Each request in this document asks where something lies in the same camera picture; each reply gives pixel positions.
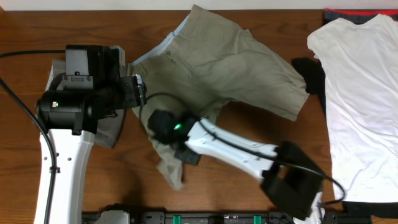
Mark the folded grey shorts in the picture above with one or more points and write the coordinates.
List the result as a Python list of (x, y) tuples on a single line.
[(105, 130)]

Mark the black garment under shirt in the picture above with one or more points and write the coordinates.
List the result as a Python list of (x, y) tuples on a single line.
[(314, 77)]

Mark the dark garment with red trim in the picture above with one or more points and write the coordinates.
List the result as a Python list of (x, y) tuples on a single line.
[(356, 16)]

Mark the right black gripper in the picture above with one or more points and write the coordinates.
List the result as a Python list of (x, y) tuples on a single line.
[(193, 160)]

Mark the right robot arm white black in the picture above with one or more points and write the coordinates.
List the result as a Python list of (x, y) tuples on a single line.
[(290, 179)]

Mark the white t-shirt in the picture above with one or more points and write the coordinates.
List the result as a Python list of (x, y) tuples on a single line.
[(360, 65)]

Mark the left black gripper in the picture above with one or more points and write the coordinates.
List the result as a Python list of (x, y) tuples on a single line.
[(135, 91)]

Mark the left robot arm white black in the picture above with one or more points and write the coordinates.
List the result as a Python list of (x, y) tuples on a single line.
[(70, 119)]

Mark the olive green shorts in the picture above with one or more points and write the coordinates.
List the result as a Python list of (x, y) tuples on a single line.
[(208, 61)]

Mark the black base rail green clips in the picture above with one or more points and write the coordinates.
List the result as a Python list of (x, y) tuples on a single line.
[(118, 213)]

